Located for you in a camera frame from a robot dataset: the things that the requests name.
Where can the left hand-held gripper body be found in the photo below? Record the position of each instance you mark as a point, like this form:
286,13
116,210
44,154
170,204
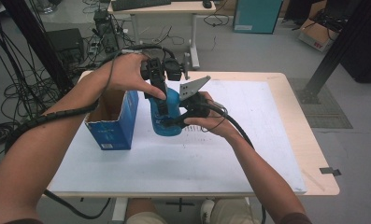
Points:
156,71

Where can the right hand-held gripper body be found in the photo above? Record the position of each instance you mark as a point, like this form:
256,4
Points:
195,105

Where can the blue detergent bottle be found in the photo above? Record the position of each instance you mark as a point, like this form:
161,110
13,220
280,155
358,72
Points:
174,102

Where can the blue cardboard box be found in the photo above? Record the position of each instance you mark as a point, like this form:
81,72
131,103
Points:
117,130

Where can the person's right hand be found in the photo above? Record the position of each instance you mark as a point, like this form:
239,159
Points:
219,124

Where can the person's left hand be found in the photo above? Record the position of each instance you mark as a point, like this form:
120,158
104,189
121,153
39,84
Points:
124,74

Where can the white table mat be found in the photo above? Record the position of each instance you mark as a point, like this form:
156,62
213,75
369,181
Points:
189,168

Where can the white-legged wooden desk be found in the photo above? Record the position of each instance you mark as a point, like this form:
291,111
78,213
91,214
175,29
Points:
161,7

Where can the white power strip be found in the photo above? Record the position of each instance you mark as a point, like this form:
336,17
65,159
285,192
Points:
93,47

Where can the black keyboard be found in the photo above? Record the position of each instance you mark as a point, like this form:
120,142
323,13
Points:
139,3

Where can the black computer mouse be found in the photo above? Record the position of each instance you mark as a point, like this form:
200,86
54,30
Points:
207,3

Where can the white shoe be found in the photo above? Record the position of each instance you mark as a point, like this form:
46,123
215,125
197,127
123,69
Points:
207,211

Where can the black square case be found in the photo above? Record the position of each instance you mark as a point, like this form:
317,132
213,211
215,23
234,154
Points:
64,43

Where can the white table leg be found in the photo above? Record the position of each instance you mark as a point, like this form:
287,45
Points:
120,211

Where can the beige trousers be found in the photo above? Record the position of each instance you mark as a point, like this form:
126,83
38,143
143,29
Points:
233,214

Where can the teal carton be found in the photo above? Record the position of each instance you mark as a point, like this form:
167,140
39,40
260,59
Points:
258,15

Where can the grey floor mat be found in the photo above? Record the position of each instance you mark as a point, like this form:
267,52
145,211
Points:
329,115

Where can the brown cardboard box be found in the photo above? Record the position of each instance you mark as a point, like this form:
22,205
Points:
317,37

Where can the black tape strip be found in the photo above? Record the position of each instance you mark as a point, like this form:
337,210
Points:
328,170

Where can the dark cabinet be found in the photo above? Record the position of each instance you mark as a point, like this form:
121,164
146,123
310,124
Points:
363,59

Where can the black slanted metal post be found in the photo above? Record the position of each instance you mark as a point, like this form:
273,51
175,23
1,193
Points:
339,46

